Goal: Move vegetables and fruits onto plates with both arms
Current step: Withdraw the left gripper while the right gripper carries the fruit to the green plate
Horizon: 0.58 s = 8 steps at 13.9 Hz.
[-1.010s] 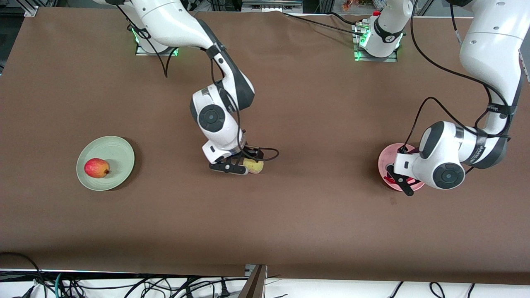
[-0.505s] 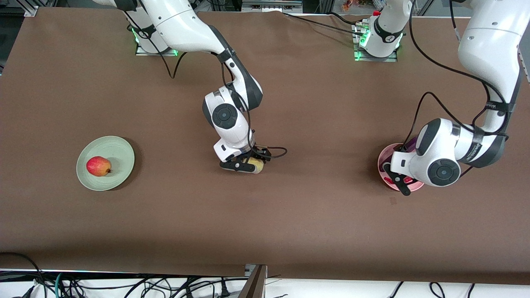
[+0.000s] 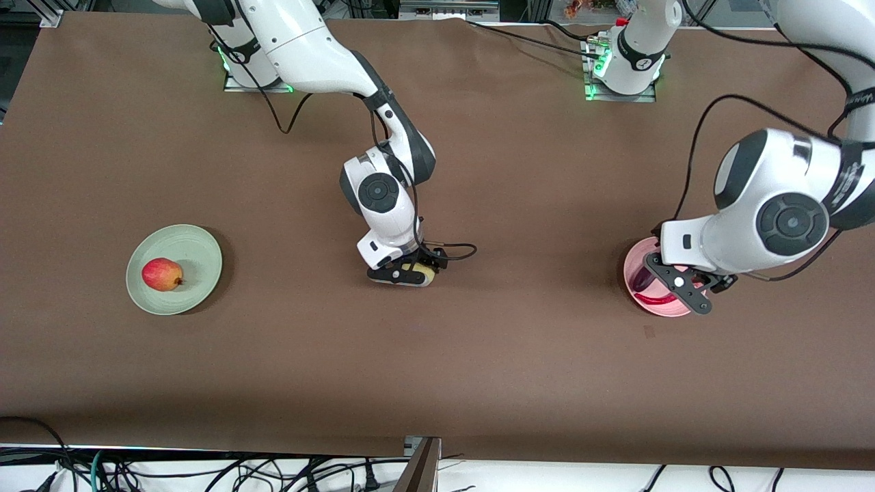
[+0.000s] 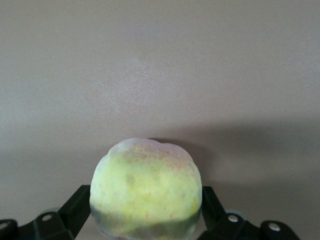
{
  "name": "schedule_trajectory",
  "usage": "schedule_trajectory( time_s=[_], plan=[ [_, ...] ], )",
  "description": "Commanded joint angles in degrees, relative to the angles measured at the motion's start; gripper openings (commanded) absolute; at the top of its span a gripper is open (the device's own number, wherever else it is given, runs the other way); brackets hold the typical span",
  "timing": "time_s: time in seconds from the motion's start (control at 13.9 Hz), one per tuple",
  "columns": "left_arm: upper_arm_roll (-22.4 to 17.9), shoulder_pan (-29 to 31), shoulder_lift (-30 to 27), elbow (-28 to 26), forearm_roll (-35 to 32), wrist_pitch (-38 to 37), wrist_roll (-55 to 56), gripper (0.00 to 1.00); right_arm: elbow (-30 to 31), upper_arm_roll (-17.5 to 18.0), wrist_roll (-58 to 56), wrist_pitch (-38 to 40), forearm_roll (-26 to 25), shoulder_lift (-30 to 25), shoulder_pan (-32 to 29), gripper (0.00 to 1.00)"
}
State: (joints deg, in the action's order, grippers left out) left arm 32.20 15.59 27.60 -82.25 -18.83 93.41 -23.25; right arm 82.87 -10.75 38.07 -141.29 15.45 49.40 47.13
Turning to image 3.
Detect red apple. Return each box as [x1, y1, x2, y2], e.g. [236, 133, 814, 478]
[142, 258, 184, 292]

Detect pink round plate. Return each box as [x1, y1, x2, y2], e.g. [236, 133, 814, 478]
[623, 238, 708, 318]

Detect brown table cloth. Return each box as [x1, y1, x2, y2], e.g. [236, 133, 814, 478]
[0, 10, 875, 472]

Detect light green round plate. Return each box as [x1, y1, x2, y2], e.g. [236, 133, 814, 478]
[126, 224, 224, 316]

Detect aluminium profile bar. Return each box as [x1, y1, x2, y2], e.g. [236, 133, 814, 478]
[393, 436, 443, 492]

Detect orange background objects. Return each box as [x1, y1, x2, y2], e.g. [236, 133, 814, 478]
[564, 0, 616, 19]

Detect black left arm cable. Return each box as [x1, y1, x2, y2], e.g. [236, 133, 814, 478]
[672, 0, 875, 282]

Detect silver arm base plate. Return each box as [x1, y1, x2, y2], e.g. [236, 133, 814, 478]
[224, 61, 296, 94]
[583, 34, 658, 103]

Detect silver frame rail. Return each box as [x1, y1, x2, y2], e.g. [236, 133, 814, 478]
[399, 0, 500, 21]

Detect black cable on table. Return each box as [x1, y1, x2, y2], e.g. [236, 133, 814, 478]
[465, 19, 604, 59]

